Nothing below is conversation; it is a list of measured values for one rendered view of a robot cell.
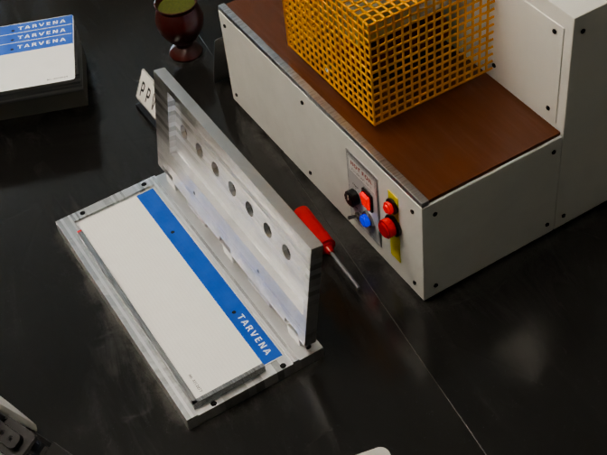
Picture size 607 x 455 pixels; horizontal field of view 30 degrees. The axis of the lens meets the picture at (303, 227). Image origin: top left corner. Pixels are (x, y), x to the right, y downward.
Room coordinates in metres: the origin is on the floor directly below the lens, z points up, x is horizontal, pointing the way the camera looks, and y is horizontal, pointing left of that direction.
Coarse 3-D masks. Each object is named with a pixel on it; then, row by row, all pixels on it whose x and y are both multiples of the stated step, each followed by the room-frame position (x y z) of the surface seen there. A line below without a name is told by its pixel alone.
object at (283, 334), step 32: (128, 192) 1.28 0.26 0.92; (160, 192) 1.28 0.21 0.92; (64, 224) 1.23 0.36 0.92; (192, 224) 1.20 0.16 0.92; (224, 256) 1.13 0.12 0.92; (96, 288) 1.11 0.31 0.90; (128, 320) 1.03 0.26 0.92; (288, 352) 0.93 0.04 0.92; (320, 352) 0.93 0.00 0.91; (160, 384) 0.92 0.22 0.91; (256, 384) 0.89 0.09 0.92; (192, 416) 0.85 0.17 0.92
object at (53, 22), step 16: (64, 16) 1.67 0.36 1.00; (0, 32) 1.64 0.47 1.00; (80, 48) 1.65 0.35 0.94; (80, 64) 1.60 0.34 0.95; (80, 80) 1.54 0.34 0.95; (0, 96) 1.53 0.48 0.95; (16, 96) 1.53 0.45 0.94; (32, 96) 1.54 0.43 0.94; (48, 96) 1.54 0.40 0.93; (64, 96) 1.54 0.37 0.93; (80, 96) 1.54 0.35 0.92; (0, 112) 1.53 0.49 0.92; (16, 112) 1.53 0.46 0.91; (32, 112) 1.53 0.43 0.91
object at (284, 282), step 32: (160, 96) 1.31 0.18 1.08; (160, 128) 1.31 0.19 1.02; (192, 128) 1.24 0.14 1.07; (160, 160) 1.31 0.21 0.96; (192, 160) 1.24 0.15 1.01; (224, 160) 1.16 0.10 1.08; (192, 192) 1.21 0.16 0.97; (224, 192) 1.15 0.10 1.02; (256, 192) 1.06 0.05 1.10; (224, 224) 1.13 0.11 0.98; (256, 224) 1.07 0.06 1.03; (288, 224) 0.99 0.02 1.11; (256, 256) 1.05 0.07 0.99; (288, 256) 1.01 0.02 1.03; (320, 256) 0.94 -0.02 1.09; (256, 288) 1.04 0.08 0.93; (288, 288) 0.99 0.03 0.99; (288, 320) 0.96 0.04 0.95
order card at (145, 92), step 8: (144, 72) 1.53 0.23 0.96; (144, 80) 1.53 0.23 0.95; (152, 80) 1.51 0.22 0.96; (144, 88) 1.52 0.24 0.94; (152, 88) 1.50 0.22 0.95; (136, 96) 1.53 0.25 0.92; (144, 96) 1.51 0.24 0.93; (152, 96) 1.49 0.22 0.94; (144, 104) 1.50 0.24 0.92; (152, 104) 1.48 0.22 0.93; (152, 112) 1.48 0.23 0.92
